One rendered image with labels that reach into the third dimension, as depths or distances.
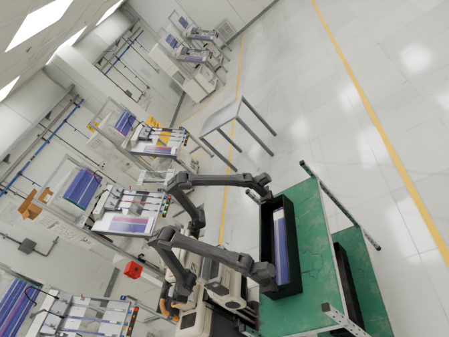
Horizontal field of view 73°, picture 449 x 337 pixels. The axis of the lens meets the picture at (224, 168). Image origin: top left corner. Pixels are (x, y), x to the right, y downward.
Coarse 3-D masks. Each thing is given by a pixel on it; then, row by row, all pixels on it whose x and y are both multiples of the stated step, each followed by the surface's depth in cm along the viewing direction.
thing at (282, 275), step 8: (280, 208) 186; (280, 216) 182; (280, 224) 178; (280, 232) 174; (280, 240) 170; (280, 248) 166; (280, 256) 163; (280, 264) 159; (280, 272) 156; (288, 272) 154; (280, 280) 153; (288, 280) 150
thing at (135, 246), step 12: (168, 216) 429; (156, 228) 402; (180, 228) 437; (132, 240) 400; (144, 240) 378; (132, 252) 378; (144, 252) 372; (156, 252) 383; (120, 264) 397; (156, 264) 389; (156, 276) 410
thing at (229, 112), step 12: (240, 96) 404; (228, 108) 407; (252, 108) 411; (216, 120) 408; (228, 120) 382; (240, 120) 378; (264, 120) 424; (204, 132) 411; (252, 132) 389; (264, 144) 401
